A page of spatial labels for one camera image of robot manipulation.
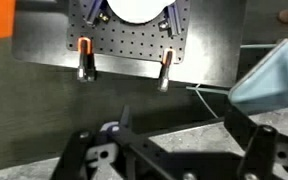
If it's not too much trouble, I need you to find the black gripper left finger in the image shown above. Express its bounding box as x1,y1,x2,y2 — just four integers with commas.
50,104,142,180

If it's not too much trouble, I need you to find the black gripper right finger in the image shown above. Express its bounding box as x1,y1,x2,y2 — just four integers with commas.
223,99,288,180

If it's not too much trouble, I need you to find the light blue chair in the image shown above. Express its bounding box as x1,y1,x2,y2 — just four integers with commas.
228,38,288,116

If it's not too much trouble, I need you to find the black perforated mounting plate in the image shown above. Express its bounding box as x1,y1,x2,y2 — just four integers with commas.
66,0,192,64

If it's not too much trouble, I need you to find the thin white cable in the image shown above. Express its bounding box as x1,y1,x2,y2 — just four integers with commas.
185,83,220,120

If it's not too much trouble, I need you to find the orange handled bar clamp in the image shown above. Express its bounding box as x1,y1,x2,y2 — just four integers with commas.
156,48,176,93
76,36,97,83

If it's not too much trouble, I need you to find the grey metal base plate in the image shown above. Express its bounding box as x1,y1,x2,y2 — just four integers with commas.
12,0,247,89

